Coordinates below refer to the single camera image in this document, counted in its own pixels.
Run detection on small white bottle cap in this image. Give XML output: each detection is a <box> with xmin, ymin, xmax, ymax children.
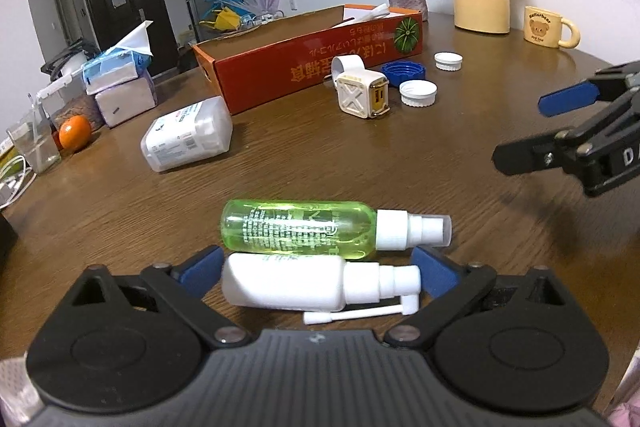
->
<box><xmin>434</xmin><ymin>52</ymin><xmax>464</xmax><ymax>72</ymax></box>

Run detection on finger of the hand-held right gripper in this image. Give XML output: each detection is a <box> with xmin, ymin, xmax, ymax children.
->
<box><xmin>539</xmin><ymin>61</ymin><xmax>640</xmax><ymax>118</ymax></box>
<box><xmin>492</xmin><ymin>94</ymin><xmax>640</xmax><ymax>176</ymax></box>

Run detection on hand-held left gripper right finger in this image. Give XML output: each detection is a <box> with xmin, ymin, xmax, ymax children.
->
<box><xmin>382</xmin><ymin>246</ymin><xmax>568</xmax><ymax>349</ymax></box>

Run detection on black folded stand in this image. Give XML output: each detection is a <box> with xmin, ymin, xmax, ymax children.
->
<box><xmin>40</xmin><ymin>37</ymin><xmax>102</xmax><ymax>78</ymax></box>

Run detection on purple tissue pack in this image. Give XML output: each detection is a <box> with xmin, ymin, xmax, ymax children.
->
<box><xmin>94</xmin><ymin>71</ymin><xmax>159</xmax><ymax>128</ymax></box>

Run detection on clear food container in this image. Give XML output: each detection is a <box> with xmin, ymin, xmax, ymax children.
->
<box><xmin>29</xmin><ymin>77</ymin><xmax>106</xmax><ymax>132</ymax></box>

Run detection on white cube charger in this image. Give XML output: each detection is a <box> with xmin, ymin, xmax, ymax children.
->
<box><xmin>332</xmin><ymin>55</ymin><xmax>390</xmax><ymax>120</ymax></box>

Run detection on blue and yellow bags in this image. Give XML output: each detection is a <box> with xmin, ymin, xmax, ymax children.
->
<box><xmin>199</xmin><ymin>0</ymin><xmax>281</xmax><ymax>38</ymax></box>

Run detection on orange fruit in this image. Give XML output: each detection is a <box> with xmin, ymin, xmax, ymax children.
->
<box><xmin>58</xmin><ymin>115</ymin><xmax>94</xmax><ymax>152</ymax></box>

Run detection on white charger cables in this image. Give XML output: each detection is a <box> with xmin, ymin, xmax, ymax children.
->
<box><xmin>0</xmin><ymin>154</ymin><xmax>37</xmax><ymax>209</ymax></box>

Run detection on green spray bottle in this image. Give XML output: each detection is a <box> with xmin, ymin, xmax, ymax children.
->
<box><xmin>221</xmin><ymin>199</ymin><xmax>453</xmax><ymax>257</ymax></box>

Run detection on white spray bottle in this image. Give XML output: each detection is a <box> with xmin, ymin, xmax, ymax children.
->
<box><xmin>221</xmin><ymin>253</ymin><xmax>422</xmax><ymax>326</ymax></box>

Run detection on orange cardboard box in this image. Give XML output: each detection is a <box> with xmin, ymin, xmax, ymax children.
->
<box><xmin>192</xmin><ymin>4</ymin><xmax>424</xmax><ymax>116</ymax></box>

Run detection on dark brown door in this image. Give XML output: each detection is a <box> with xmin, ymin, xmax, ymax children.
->
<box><xmin>79</xmin><ymin>0</ymin><xmax>179</xmax><ymax>76</ymax></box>

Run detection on white paper sheet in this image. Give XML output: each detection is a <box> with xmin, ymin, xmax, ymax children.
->
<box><xmin>327</xmin><ymin>3</ymin><xmax>419</xmax><ymax>29</ymax></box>

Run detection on clear glass cup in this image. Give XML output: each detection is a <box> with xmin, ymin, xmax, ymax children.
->
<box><xmin>7</xmin><ymin>111</ymin><xmax>62</xmax><ymax>174</ymax></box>

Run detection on clear cotton swab box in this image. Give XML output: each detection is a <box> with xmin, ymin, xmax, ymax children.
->
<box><xmin>141</xmin><ymin>96</ymin><xmax>234</xmax><ymax>173</ymax></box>

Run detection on large white bottle cap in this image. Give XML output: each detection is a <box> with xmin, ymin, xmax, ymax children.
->
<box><xmin>399</xmin><ymin>80</ymin><xmax>439</xmax><ymax>108</ymax></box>

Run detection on blue bottle cap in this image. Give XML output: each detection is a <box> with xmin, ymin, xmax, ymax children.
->
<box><xmin>381</xmin><ymin>61</ymin><xmax>427</xmax><ymax>88</ymax></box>

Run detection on blue tissue pack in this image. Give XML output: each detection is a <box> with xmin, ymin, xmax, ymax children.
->
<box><xmin>82</xmin><ymin>21</ymin><xmax>155</xmax><ymax>96</ymax></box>

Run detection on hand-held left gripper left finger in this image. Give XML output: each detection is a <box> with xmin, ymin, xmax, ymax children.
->
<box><xmin>70</xmin><ymin>246</ymin><xmax>253</xmax><ymax>349</ymax></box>

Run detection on yellow bear mug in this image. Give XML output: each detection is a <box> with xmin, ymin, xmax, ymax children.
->
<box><xmin>523</xmin><ymin>6</ymin><xmax>581</xmax><ymax>50</ymax></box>

